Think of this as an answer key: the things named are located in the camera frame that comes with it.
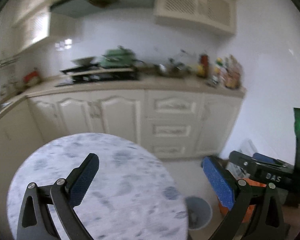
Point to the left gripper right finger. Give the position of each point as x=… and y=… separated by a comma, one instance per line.
x=237, y=195

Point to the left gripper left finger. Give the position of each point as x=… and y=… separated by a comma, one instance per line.
x=35, y=220

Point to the light blue trash bin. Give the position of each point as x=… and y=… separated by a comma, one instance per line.
x=199, y=212

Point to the dark sauce bottle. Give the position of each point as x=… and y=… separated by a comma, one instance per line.
x=204, y=66

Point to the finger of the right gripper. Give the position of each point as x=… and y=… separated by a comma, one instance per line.
x=268, y=160
x=250, y=165

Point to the steel wok pan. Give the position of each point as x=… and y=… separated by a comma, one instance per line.
x=173, y=69

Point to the green electric cooking pot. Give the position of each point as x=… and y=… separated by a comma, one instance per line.
x=118, y=58

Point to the black gas stove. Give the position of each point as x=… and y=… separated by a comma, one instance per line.
x=95, y=73

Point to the cream upper lattice cabinet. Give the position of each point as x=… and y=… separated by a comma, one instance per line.
x=216, y=16

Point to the range hood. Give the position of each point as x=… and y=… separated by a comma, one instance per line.
x=102, y=1

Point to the white blue patterned tablecloth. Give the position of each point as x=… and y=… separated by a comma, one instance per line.
x=132, y=196

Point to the red white container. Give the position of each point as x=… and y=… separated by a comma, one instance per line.
x=31, y=79

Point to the cream lower cabinets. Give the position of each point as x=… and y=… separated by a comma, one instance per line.
x=169, y=119

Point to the condiment bottles group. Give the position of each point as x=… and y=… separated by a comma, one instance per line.
x=227, y=72

